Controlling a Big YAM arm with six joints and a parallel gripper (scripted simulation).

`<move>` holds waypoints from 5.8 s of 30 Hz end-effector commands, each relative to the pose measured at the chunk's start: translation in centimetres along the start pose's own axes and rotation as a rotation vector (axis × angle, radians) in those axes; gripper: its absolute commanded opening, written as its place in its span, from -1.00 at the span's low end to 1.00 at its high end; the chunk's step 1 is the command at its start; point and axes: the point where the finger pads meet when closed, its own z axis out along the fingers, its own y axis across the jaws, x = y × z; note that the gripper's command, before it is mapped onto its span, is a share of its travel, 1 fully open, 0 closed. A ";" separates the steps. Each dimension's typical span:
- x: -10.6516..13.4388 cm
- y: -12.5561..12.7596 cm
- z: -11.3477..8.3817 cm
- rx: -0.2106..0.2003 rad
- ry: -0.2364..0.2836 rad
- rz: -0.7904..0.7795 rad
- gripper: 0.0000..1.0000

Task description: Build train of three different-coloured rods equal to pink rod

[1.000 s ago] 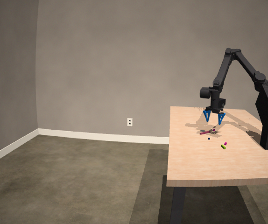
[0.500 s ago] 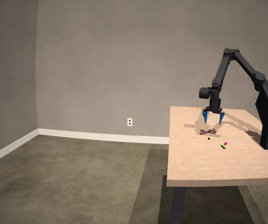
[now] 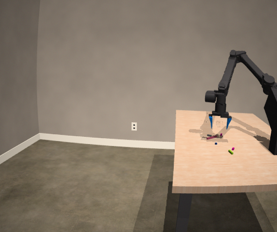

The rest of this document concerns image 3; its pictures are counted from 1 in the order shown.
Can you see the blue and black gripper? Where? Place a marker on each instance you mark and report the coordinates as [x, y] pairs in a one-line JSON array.
[[220, 111]]

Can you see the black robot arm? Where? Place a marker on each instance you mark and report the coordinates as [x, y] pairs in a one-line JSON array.
[[235, 57]]

